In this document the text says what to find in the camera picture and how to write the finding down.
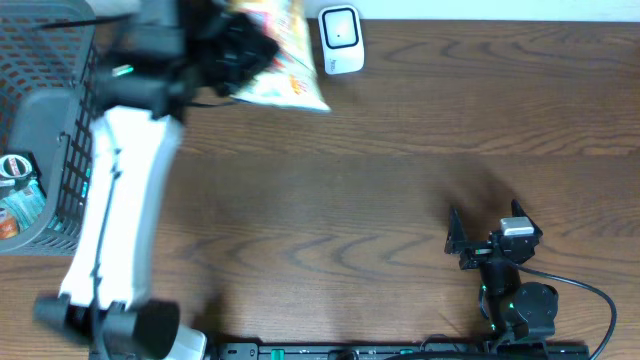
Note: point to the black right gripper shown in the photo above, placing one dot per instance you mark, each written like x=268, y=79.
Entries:
x=456, y=235

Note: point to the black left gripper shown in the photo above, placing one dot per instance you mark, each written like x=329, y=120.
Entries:
x=260, y=55

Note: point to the yellow snack chip bag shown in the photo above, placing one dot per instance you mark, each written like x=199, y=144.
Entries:
x=291, y=79

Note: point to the dark green round-label box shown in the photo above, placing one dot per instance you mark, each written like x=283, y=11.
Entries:
x=14, y=167

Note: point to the teal tissue pack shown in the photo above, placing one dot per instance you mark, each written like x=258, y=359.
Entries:
x=25, y=205

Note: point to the orange tissue pack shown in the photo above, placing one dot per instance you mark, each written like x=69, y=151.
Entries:
x=8, y=225

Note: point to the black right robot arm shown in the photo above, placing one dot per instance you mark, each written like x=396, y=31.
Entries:
x=520, y=313

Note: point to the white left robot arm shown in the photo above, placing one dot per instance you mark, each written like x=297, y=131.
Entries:
x=150, y=74

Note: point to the white barcode scanner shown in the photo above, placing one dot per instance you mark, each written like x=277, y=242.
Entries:
x=341, y=39

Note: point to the grey plastic shopping basket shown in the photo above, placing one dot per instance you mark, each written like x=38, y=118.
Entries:
x=47, y=105

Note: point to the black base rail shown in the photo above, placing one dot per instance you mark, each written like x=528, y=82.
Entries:
x=434, y=349

